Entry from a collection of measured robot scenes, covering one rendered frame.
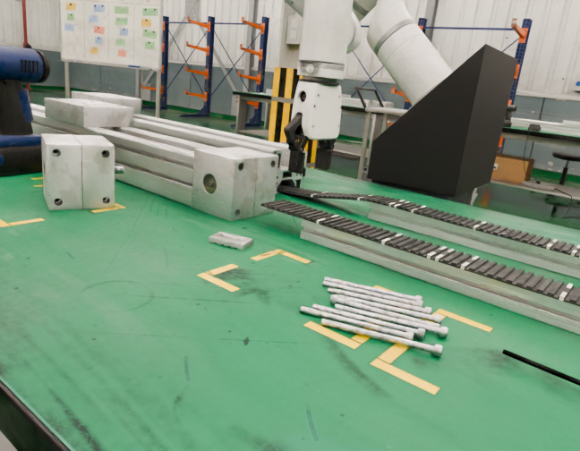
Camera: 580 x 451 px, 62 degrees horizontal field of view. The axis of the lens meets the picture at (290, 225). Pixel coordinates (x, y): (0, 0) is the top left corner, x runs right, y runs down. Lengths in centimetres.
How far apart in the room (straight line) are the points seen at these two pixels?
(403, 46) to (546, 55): 722
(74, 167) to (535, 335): 62
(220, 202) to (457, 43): 824
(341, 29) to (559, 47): 761
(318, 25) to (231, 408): 68
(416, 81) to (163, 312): 92
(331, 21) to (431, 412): 67
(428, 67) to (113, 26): 584
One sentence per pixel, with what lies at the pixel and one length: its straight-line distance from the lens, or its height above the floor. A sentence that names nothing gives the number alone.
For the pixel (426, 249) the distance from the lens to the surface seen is 60.
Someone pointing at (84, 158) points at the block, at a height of 85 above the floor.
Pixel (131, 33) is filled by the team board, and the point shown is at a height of 136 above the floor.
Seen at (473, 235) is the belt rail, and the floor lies 80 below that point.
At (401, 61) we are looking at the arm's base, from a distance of 124.
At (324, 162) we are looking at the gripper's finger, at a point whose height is 85.
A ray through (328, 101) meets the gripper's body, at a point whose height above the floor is 96.
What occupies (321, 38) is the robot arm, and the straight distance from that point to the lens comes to 87.
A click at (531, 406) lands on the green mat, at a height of 78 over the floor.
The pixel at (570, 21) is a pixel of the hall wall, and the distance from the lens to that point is 844.
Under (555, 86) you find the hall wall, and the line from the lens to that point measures 836.
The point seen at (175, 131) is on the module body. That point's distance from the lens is 111.
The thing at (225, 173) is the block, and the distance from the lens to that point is 72.
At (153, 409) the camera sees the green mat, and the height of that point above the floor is 78.
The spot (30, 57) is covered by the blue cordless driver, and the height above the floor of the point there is 98.
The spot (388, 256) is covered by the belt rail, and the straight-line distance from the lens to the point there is 62.
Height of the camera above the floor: 99
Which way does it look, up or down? 17 degrees down
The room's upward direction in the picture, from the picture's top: 6 degrees clockwise
